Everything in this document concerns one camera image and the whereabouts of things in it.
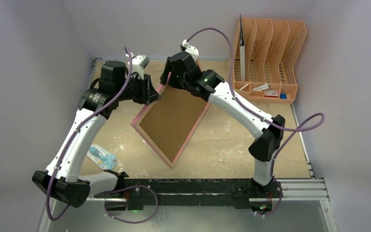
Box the brown frame backing board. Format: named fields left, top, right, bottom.
left=139, top=86, right=209, bottom=162

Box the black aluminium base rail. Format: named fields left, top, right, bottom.
left=46, top=177, right=330, bottom=212

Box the orange plastic file organizer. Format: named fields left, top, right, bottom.
left=230, top=17, right=307, bottom=104

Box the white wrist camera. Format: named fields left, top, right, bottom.
left=181, top=40, right=199, bottom=61
left=128, top=52, right=150, bottom=80

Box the pink wooden picture frame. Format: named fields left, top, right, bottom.
left=131, top=59, right=212, bottom=169

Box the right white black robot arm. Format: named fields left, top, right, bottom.
left=160, top=51, right=285, bottom=197

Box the red white small box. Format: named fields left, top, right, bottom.
left=264, top=89, right=279, bottom=98

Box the white red glue stick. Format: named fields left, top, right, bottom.
left=252, top=83, right=270, bottom=91

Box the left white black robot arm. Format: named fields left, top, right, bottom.
left=32, top=55, right=160, bottom=208

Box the blue tape dispenser pack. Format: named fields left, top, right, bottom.
left=86, top=144, right=118, bottom=170

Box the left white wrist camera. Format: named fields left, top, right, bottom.
left=128, top=52, right=150, bottom=80

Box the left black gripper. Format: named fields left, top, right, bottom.
left=115, top=72, right=160, bottom=104

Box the white folder in organizer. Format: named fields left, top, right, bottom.
left=239, top=14, right=246, bottom=82

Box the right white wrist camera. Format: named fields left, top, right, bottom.
left=181, top=40, right=199, bottom=61

